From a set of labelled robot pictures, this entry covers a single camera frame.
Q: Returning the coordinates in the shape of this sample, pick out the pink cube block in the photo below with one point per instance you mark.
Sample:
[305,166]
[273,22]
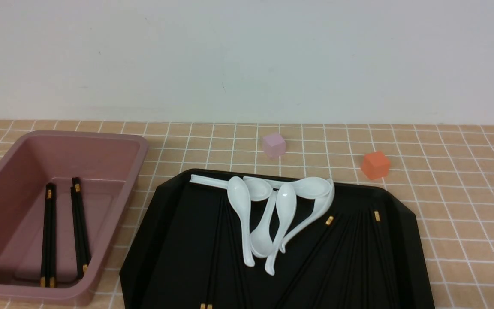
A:
[274,145]

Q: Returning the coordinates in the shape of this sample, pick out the white ceramic spoon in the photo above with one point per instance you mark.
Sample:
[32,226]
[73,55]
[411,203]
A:
[309,188]
[260,239]
[320,207]
[259,190]
[286,207]
[239,199]

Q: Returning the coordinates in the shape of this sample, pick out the black plastic tray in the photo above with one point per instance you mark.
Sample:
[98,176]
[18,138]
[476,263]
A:
[168,263]

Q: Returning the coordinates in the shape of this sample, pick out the orange cube block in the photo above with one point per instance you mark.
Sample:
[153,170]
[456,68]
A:
[375,165]

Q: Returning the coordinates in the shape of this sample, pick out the pink plastic bin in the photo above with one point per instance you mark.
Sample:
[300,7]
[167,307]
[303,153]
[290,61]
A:
[108,166]

